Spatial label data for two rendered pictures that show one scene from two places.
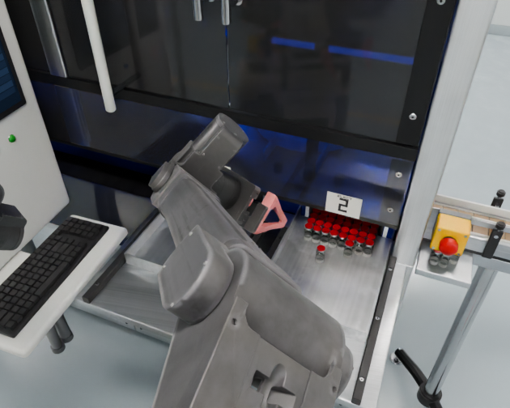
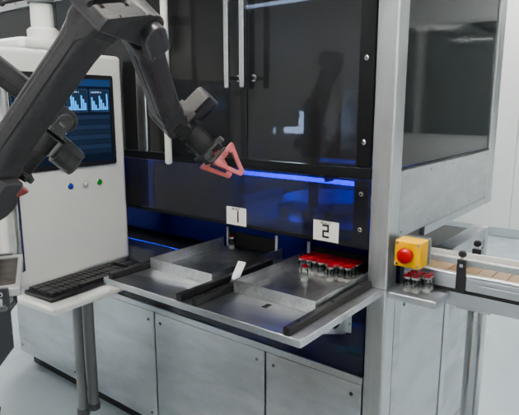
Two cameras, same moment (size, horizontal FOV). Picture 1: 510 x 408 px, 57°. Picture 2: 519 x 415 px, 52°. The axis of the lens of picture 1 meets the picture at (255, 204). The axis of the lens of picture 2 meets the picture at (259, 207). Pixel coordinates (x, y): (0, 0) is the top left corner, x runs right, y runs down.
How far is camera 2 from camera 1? 0.84 m
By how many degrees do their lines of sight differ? 32
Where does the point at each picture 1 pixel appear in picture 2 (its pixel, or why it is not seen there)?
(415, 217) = (379, 234)
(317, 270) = (299, 284)
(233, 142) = (203, 95)
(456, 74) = (385, 104)
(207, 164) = (188, 107)
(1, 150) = (90, 186)
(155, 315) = (156, 288)
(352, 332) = (305, 303)
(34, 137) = (115, 189)
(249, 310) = not seen: outside the picture
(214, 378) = not seen: outside the picture
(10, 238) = (72, 160)
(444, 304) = not seen: outside the picture
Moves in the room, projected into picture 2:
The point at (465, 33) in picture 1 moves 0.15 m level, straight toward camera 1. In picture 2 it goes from (383, 76) to (354, 72)
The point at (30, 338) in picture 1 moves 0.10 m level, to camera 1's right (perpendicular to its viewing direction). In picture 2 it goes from (62, 305) to (92, 308)
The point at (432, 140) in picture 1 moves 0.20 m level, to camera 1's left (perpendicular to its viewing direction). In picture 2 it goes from (379, 159) to (304, 157)
